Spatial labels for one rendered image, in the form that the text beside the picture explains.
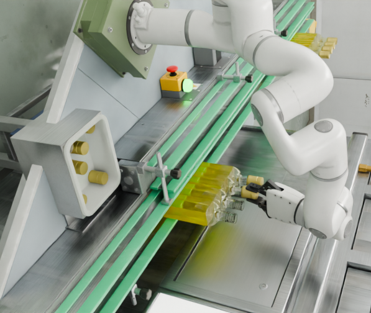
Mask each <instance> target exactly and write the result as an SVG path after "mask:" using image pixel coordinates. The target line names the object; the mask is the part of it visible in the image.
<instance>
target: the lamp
mask: <svg viewBox="0 0 371 313"><path fill-rule="evenodd" d="M192 88H193V82H192V80H190V79H183V80H182V82H181V90H182V91H183V92H190V91H191V90H192Z"/></svg>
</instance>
